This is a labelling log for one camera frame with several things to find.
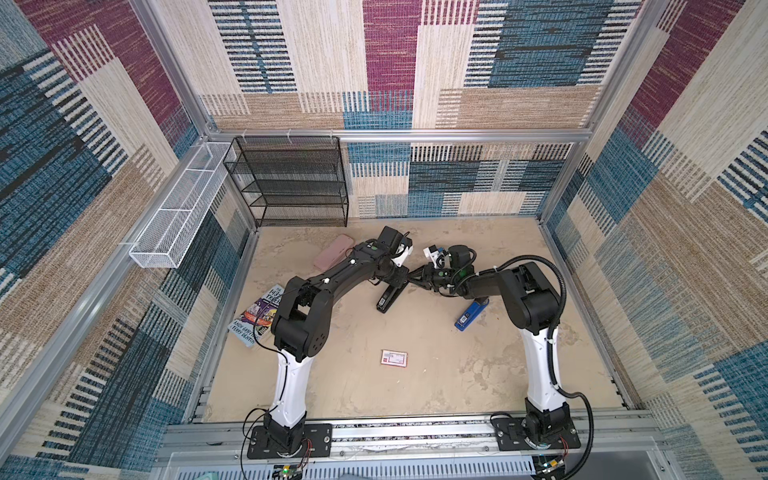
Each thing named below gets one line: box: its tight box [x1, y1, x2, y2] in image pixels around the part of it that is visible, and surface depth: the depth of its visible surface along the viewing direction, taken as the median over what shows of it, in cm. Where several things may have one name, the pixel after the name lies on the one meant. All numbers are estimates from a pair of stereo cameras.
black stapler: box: [376, 282, 409, 313], surface depth 95 cm
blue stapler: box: [454, 297, 490, 331], surface depth 93 cm
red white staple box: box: [380, 349, 408, 368], surface depth 87 cm
